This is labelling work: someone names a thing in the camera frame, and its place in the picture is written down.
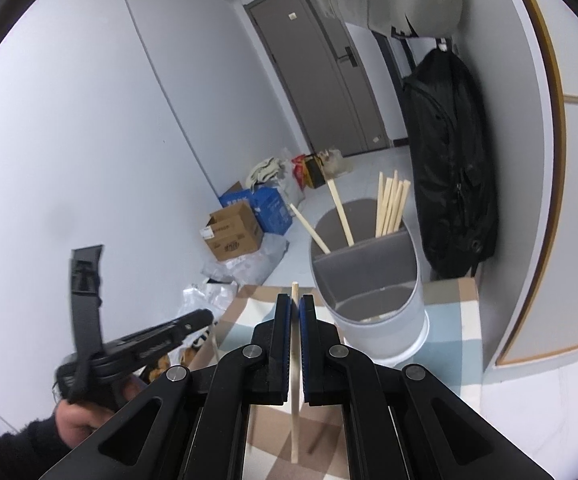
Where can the translucent white utensil holder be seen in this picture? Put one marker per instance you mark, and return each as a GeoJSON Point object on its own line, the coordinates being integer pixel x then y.
{"type": "Point", "coordinates": [384, 335]}

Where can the beige plastic bag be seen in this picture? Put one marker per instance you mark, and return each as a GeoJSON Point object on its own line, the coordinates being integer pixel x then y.
{"type": "Point", "coordinates": [336, 162]}

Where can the red snack bag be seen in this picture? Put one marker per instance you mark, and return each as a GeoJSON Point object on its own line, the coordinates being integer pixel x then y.
{"type": "Point", "coordinates": [299, 172]}

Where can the person's left hand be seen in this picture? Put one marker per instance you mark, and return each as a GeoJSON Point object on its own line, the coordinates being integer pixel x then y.
{"type": "Point", "coordinates": [79, 420]}

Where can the wooden chopstick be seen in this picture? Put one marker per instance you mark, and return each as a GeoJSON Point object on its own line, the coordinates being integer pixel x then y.
{"type": "Point", "coordinates": [341, 215]}
{"type": "Point", "coordinates": [295, 430]}
{"type": "Point", "coordinates": [311, 230]}

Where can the white printed plastic bag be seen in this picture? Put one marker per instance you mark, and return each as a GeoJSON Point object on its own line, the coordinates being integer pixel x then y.
{"type": "Point", "coordinates": [289, 185]}

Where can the black backpack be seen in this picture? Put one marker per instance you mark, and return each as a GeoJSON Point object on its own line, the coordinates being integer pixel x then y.
{"type": "Point", "coordinates": [449, 170]}

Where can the printed snack box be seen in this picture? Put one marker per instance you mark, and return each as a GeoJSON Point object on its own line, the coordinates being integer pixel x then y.
{"type": "Point", "coordinates": [189, 357]}

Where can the beige cloth bag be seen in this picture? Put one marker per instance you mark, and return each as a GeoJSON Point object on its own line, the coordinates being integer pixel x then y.
{"type": "Point", "coordinates": [264, 170]}

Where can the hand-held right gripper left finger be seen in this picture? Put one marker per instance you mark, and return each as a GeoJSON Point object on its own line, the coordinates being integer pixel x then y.
{"type": "Point", "coordinates": [284, 340]}

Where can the brown cardboard box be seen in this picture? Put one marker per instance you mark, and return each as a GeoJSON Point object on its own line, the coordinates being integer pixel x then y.
{"type": "Point", "coordinates": [234, 237]}

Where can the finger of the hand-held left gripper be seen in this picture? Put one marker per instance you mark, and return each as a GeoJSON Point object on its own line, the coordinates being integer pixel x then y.
{"type": "Point", "coordinates": [169, 327]}
{"type": "Point", "coordinates": [149, 352]}

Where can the black yellow paper bag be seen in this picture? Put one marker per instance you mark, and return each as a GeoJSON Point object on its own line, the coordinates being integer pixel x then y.
{"type": "Point", "coordinates": [314, 172]}

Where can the blue cardboard box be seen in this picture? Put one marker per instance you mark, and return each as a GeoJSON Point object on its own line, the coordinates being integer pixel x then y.
{"type": "Point", "coordinates": [271, 210]}

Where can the checked blue brown cloth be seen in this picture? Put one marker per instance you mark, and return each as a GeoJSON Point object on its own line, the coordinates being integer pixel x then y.
{"type": "Point", "coordinates": [449, 320]}

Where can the person's left forearm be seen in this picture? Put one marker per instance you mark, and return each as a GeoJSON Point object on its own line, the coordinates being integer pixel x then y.
{"type": "Point", "coordinates": [14, 452]}

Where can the cluster of wooden chopsticks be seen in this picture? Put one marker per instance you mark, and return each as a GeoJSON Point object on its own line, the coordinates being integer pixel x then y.
{"type": "Point", "coordinates": [386, 210]}

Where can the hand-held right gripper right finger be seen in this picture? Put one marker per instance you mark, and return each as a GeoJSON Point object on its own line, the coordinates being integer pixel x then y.
{"type": "Point", "coordinates": [306, 345]}

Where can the grey door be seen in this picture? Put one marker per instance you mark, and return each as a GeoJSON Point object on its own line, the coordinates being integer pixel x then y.
{"type": "Point", "coordinates": [319, 85]}

